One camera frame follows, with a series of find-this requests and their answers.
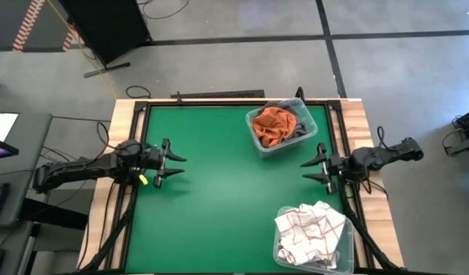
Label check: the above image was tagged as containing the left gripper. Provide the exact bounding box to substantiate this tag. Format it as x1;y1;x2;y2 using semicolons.
141;137;188;189

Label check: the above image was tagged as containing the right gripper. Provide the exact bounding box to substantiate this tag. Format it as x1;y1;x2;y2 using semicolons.
300;143;357;196

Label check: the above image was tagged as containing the plain dark grey towel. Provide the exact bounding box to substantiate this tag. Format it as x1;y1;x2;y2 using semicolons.
263;100;309;148

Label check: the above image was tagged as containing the orange towel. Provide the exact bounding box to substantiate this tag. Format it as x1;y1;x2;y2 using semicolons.
251;106;298;148

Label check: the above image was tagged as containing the white red-checked towel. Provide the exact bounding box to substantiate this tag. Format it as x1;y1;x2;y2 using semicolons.
274;201;346;268

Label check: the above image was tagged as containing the clear plastic bin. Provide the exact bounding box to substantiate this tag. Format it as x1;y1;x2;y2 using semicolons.
272;205;356;275
244;97;319;158

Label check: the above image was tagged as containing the green table mat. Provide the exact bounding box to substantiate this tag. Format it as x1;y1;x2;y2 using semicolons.
125;105;356;273

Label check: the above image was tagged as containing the black floor strip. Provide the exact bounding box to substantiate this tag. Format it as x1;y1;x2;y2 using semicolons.
170;89;266;100

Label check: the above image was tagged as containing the grey desk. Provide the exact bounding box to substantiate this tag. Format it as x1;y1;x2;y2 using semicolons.
0;112;54;228

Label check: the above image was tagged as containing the black partition panel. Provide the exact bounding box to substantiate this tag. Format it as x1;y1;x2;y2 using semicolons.
58;0;152;79

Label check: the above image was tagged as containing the dark tablet screen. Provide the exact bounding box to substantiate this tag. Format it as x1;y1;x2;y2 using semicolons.
0;135;20;160

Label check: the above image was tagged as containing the white sheet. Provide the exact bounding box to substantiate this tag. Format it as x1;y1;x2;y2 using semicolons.
0;112;19;143

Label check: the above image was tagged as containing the orange striped floor mat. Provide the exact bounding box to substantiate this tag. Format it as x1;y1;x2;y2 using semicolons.
0;0;78;53

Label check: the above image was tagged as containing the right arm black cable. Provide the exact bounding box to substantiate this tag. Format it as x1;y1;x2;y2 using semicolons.
377;125;410;153

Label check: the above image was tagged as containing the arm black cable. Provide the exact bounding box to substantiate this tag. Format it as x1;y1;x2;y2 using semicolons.
95;121;125;150
377;125;410;153

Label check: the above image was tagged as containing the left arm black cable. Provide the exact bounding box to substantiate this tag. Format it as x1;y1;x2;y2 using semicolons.
95;121;125;150

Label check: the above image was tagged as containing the black table frame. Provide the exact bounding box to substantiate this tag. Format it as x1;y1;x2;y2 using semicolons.
119;99;377;274

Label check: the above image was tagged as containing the black cable loop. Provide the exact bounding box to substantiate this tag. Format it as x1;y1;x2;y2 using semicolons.
125;85;153;99

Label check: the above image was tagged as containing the black cable bundle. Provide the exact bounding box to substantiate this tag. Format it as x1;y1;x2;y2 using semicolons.
78;183;138;273
341;179;403;272

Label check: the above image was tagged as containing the yellow cable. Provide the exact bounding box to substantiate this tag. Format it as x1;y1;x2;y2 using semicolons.
46;0;118;100

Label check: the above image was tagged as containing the black equipment with cables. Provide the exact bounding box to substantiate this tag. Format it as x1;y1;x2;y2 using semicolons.
442;105;469;157

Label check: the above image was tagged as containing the black floor cable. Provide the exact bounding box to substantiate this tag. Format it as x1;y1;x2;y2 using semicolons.
137;0;190;21

